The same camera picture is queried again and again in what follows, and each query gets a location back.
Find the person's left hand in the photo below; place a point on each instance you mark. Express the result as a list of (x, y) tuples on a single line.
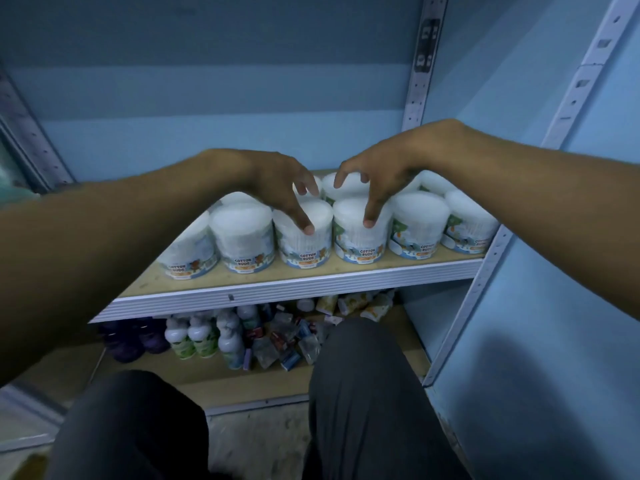
[(272, 177)]

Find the person's right hand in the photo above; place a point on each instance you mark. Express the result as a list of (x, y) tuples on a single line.
[(395, 154)]

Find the person's left thumb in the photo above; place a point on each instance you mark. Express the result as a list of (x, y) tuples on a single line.
[(296, 212)]

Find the person's right thumb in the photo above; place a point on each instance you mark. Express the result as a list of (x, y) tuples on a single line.
[(374, 207)]

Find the person's right forearm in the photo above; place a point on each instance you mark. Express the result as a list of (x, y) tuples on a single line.
[(540, 199)]

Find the person's left forearm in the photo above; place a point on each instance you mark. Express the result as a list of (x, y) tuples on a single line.
[(125, 244)]

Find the rows of cotton bud tubs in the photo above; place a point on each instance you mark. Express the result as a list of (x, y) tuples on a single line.
[(240, 234)]

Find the wooden shelf board, white edge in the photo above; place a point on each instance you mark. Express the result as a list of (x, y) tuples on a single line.
[(280, 289), (250, 382)]

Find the orange and white pouches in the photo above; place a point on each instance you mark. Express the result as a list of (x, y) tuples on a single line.
[(357, 304)]

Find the white bottle, dark label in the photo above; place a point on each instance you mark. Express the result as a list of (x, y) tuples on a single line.
[(248, 317)]

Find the pile of small clear packets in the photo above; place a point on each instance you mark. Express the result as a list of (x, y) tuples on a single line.
[(280, 339)]

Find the white pump bottle, blue label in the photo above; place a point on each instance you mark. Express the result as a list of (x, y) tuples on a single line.
[(231, 347)]

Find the white bottle with green label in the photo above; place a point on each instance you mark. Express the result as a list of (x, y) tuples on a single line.
[(204, 337), (178, 339)]

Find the perforated metal shelf upright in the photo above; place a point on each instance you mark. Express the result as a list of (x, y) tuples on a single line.
[(575, 89), (424, 59), (35, 139)]

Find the person's right leg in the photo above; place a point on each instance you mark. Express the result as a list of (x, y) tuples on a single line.
[(370, 404)]

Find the person's leg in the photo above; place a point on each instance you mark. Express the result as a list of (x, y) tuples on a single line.
[(370, 404), (135, 429)]

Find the purple bath sponges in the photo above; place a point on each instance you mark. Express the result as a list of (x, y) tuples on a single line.
[(132, 339)]

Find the person's left leg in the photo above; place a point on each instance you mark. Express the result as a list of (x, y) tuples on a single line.
[(135, 429)]

